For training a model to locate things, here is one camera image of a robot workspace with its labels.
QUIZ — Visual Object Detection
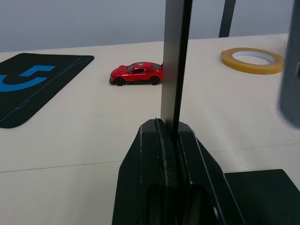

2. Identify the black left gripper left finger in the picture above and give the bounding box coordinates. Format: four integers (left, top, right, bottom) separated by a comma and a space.
112, 118, 177, 225

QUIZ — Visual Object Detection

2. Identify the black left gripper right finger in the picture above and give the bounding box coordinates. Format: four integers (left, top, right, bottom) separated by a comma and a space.
174, 121, 246, 225

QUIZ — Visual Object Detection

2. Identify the black grey watch strap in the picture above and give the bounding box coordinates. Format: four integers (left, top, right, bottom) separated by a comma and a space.
160, 0, 193, 142

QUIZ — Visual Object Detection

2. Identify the black watch stand base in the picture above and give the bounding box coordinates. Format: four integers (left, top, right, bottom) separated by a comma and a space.
224, 169, 300, 225

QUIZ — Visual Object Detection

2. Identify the red toy car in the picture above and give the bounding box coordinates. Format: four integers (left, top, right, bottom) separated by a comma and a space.
109, 61, 164, 87

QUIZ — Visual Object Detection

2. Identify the yellow adhesive tape roll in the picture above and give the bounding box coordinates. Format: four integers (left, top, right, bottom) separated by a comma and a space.
220, 47, 285, 75

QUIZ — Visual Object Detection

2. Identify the black mat with blue logo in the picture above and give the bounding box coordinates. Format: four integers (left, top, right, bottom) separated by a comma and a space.
0, 52, 95, 129

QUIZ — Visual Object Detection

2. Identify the dark grey upright block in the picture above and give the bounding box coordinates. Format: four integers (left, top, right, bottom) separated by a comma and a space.
277, 0, 300, 131

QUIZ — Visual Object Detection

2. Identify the dark metal pole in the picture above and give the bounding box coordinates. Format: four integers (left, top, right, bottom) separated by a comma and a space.
218, 0, 237, 38

